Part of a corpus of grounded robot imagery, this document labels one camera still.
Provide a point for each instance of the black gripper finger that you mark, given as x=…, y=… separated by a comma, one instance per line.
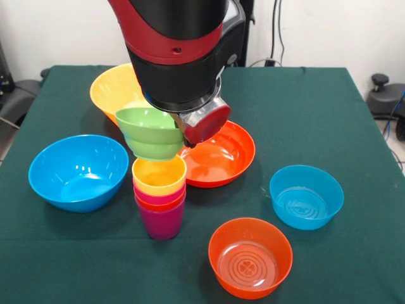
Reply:
x=190, y=145

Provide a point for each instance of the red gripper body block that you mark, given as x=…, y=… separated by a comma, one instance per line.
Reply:
x=209, y=126

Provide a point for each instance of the wide orange-red shallow bowl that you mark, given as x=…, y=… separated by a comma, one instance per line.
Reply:
x=221, y=158

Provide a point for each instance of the green plastic bowl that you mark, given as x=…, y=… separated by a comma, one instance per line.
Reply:
x=148, y=136

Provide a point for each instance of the yellow plastic cup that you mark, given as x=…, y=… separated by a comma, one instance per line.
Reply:
x=158, y=177

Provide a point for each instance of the magenta-red plastic cup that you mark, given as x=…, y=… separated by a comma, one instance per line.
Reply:
x=158, y=199

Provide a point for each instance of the orange-red plastic cup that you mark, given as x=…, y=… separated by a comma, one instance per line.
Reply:
x=159, y=207

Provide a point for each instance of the large orange plastic bowl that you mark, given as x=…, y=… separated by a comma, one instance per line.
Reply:
x=110, y=88

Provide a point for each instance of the small orange-red ringed bowl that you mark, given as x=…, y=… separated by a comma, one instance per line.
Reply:
x=250, y=237

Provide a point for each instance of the large blue plastic bowl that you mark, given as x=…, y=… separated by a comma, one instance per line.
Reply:
x=79, y=174

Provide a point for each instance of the small blue plastic bowl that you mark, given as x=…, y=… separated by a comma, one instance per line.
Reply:
x=303, y=206

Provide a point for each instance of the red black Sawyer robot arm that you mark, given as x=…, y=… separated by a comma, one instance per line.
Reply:
x=177, y=47

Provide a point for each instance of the black rounded floor base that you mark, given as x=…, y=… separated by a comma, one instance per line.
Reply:
x=19, y=95
x=384, y=98

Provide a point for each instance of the dark green table cloth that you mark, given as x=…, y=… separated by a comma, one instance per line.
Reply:
x=348, y=253

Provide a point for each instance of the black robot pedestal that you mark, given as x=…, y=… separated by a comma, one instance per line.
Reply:
x=250, y=31

